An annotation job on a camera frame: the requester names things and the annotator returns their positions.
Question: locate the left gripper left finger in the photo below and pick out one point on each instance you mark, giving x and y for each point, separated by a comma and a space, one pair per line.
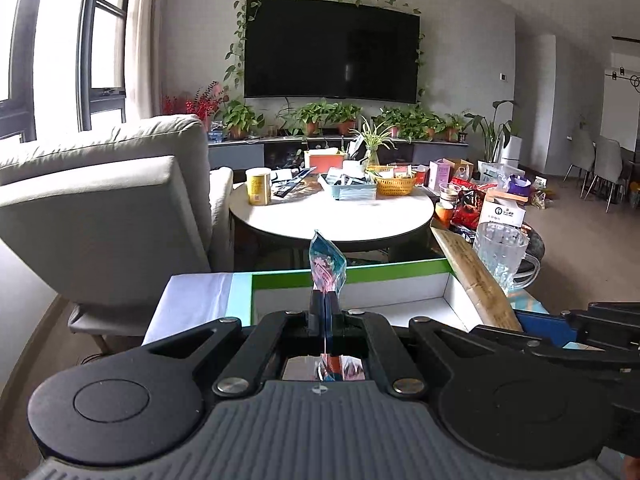
241, 377

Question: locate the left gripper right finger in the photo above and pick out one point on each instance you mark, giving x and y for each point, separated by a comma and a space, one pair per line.
369, 337

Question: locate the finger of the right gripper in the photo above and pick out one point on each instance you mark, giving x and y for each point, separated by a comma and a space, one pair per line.
544, 325

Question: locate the long beige snack stick packet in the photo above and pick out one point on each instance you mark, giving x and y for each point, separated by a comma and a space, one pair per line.
487, 297

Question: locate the blue purple crab stick packet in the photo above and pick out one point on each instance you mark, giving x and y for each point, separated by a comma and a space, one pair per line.
328, 273

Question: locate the green cardboard box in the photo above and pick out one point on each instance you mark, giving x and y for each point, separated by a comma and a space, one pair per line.
398, 291

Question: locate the blue patterned table cloth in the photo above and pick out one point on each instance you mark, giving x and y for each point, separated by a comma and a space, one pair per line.
190, 300

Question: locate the clear glass mug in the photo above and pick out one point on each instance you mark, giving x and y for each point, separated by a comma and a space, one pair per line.
502, 250

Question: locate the white blue paper carton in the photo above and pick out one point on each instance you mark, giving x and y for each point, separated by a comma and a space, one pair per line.
502, 207

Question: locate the grey dining chair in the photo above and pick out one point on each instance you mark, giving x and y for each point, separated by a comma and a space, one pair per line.
608, 167

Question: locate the round white coffee table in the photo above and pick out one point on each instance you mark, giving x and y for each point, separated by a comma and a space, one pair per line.
398, 225

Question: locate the yellow canister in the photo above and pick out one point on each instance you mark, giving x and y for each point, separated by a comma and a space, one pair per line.
258, 186

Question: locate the woven yellow basket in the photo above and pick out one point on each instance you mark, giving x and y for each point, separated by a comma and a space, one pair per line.
391, 180

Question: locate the blue tissue tray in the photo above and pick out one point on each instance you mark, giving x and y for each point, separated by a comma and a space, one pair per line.
346, 188

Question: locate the grey armchair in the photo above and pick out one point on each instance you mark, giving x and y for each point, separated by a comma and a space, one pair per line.
107, 217

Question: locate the spider plant in vase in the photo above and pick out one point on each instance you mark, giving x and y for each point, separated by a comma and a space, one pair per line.
374, 134

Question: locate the red flower arrangement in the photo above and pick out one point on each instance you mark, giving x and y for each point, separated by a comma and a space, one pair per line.
205, 104

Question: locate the black wall television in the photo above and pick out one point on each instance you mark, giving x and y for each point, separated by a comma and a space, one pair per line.
327, 49

